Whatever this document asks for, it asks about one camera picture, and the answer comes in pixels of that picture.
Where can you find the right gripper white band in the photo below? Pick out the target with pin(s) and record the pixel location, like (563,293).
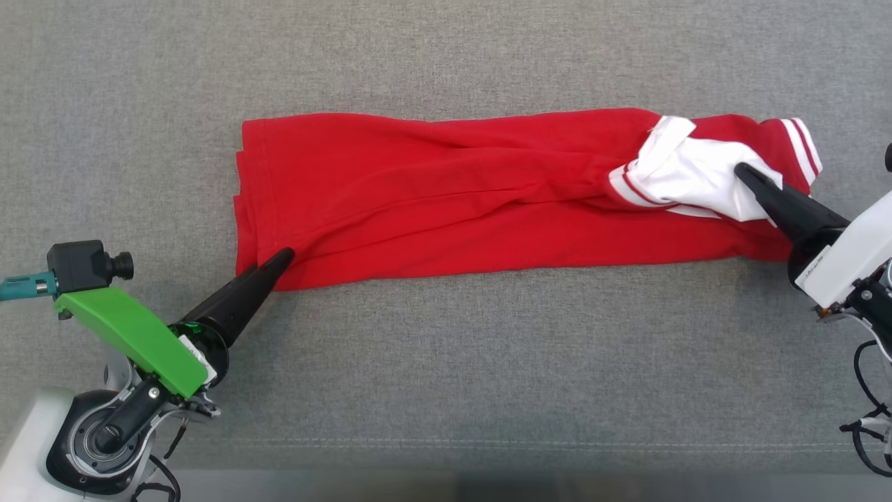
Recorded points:
(850,258)

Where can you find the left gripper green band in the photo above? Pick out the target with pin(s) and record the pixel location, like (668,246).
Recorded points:
(125,328)

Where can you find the red white basketball jersey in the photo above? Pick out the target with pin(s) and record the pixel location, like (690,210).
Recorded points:
(418,195)

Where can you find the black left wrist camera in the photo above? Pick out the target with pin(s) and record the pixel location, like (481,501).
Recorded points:
(77,265)

